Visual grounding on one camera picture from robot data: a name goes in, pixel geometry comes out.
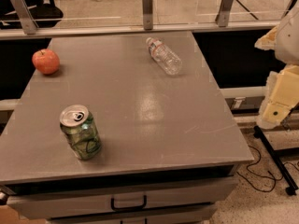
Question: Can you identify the black stand base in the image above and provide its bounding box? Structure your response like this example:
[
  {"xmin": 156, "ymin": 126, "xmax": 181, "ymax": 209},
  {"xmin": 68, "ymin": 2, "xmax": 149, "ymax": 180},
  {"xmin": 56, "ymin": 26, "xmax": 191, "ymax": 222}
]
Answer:
[{"xmin": 254, "ymin": 126, "xmax": 299, "ymax": 196}]

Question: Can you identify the middle metal bracket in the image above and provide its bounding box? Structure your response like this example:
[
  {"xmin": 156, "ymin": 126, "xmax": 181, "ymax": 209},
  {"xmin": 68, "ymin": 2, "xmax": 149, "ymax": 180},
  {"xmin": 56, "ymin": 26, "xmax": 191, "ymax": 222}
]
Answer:
[{"xmin": 142, "ymin": 0, "xmax": 153, "ymax": 30}]

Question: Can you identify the grey cabinet drawer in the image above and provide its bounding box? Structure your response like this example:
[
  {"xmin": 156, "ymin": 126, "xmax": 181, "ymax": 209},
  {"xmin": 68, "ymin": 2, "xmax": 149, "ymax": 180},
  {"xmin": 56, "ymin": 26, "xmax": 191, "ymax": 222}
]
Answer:
[{"xmin": 7, "ymin": 176, "xmax": 237, "ymax": 219}]

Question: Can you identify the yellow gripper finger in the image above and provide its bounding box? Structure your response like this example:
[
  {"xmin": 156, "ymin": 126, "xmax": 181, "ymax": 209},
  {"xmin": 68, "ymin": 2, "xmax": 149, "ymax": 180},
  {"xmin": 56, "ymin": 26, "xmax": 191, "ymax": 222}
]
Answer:
[
  {"xmin": 256, "ymin": 64, "xmax": 299, "ymax": 129},
  {"xmin": 254, "ymin": 26, "xmax": 278, "ymax": 50}
]

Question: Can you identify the clear plastic water bottle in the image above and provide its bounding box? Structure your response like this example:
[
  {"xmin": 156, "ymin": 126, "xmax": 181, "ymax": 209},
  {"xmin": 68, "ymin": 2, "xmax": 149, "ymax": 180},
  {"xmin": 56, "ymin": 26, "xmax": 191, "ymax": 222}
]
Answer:
[{"xmin": 146, "ymin": 37, "xmax": 182, "ymax": 76}]

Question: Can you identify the black drawer handle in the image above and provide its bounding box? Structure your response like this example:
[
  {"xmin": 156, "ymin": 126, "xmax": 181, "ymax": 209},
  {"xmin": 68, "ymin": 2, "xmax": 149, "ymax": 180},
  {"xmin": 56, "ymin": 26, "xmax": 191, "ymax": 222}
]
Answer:
[{"xmin": 110, "ymin": 195, "xmax": 148, "ymax": 212}]

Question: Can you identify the black floor cable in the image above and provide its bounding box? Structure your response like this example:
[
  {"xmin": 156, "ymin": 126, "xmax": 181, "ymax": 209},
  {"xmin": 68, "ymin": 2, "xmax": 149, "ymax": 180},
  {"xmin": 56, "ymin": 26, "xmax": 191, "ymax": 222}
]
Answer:
[{"xmin": 236, "ymin": 144, "xmax": 299, "ymax": 193}]

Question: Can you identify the green soda can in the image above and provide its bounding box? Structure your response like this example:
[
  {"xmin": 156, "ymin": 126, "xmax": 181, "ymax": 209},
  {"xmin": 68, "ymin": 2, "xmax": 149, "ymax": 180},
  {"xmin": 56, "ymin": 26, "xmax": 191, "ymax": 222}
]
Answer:
[{"xmin": 60, "ymin": 105, "xmax": 102, "ymax": 161}]

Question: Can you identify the left metal bracket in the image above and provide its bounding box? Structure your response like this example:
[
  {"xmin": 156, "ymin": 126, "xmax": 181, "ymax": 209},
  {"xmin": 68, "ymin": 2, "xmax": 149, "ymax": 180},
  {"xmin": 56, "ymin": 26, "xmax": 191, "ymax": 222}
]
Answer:
[{"xmin": 10, "ymin": 0, "xmax": 38, "ymax": 35}]

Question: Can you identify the black office chair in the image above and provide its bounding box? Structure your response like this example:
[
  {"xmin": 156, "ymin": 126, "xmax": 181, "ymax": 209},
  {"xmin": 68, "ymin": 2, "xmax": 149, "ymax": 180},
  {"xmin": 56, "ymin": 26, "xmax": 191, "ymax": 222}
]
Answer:
[{"xmin": 0, "ymin": 0, "xmax": 64, "ymax": 29}]

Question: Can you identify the red apple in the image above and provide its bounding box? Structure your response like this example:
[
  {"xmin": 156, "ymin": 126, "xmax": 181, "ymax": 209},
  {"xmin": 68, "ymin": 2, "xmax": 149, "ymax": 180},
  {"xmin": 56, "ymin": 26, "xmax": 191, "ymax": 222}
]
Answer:
[{"xmin": 32, "ymin": 49, "xmax": 60, "ymax": 75}]

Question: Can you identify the lower grey drawer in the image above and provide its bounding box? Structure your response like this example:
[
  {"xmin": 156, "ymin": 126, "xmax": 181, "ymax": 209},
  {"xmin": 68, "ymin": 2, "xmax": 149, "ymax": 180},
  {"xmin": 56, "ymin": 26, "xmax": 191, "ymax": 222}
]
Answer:
[{"xmin": 47, "ymin": 204, "xmax": 216, "ymax": 224}]

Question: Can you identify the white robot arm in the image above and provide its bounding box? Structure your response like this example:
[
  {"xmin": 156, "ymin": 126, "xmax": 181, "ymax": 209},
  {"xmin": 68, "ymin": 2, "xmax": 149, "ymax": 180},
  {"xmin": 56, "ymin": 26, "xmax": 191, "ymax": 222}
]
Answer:
[{"xmin": 254, "ymin": 7, "xmax": 299, "ymax": 129}]

